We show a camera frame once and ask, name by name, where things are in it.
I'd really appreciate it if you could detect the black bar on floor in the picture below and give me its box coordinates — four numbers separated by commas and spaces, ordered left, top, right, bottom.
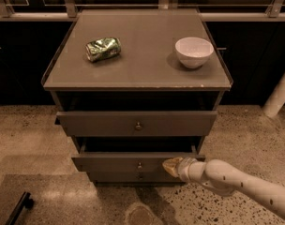
5, 192, 35, 225

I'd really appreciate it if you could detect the crushed green soda can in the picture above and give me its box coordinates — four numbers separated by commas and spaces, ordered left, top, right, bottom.
85, 37, 121, 63

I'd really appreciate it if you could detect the grey top drawer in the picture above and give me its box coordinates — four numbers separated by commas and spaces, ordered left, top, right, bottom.
57, 111, 218, 137

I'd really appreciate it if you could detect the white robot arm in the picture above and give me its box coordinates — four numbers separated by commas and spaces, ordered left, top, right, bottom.
162, 157, 285, 220

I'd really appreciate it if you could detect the grey drawer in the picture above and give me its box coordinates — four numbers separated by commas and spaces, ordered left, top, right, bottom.
57, 111, 218, 137
72, 148, 205, 173

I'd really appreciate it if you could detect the grey drawer cabinet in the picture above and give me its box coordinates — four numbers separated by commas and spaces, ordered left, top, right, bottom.
42, 9, 233, 186

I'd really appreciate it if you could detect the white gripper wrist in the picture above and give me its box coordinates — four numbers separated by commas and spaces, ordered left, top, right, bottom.
162, 157, 206, 183

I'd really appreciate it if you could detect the white ceramic bowl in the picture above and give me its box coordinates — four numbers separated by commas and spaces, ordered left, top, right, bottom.
175, 37, 214, 68

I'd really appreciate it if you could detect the white pillar base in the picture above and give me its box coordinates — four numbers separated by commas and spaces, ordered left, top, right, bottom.
262, 73, 285, 118

